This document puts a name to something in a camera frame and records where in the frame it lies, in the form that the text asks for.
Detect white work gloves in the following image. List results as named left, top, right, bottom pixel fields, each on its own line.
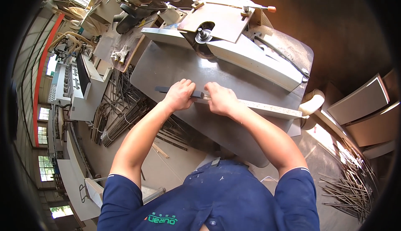
left=110, top=44, right=130, bottom=65

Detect stack of brown panels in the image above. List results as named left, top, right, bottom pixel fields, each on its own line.
left=326, top=69, right=401, bottom=160

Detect short white fence board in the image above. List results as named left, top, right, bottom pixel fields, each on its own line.
left=141, top=27, right=193, bottom=50

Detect white ribbed duct hose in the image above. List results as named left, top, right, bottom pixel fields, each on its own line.
left=298, top=89, right=326, bottom=117

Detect loose wood offcut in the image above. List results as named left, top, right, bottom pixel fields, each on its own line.
left=152, top=143, right=170, bottom=159

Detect grey metal machine table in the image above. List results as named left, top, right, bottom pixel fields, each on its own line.
left=129, top=27, right=315, bottom=168

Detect spindle cutter head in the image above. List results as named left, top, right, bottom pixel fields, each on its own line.
left=194, top=27, right=217, bottom=60

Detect long white fence board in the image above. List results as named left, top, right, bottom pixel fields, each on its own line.
left=206, top=35, right=305, bottom=92

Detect black flexible hose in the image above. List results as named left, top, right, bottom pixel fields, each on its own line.
left=113, top=3, right=151, bottom=34

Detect heap of thin wood strips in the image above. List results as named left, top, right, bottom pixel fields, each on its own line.
left=317, top=137, right=380, bottom=224

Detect person's body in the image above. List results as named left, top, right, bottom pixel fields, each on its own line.
left=97, top=137, right=321, bottom=231

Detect brown guard plate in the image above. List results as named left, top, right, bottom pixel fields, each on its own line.
left=177, top=0, right=256, bottom=43

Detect pile of bundled dark strips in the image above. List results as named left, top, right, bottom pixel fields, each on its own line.
left=90, top=64, right=220, bottom=152

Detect black metal bar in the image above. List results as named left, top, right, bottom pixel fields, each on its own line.
left=254, top=36, right=311, bottom=80

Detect person's left hand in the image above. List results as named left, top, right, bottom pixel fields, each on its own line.
left=162, top=79, right=197, bottom=112

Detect person's right hand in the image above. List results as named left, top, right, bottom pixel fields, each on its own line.
left=204, top=81, right=242, bottom=117

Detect dusty brown side board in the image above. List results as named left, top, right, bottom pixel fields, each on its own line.
left=93, top=13, right=161, bottom=73

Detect long white panel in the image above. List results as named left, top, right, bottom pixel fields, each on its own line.
left=56, top=130, right=104, bottom=222

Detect long wooden moulding strip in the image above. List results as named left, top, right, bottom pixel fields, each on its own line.
left=155, top=86, right=303, bottom=120

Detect white edge banding machine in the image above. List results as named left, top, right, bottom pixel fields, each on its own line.
left=47, top=32, right=113, bottom=122

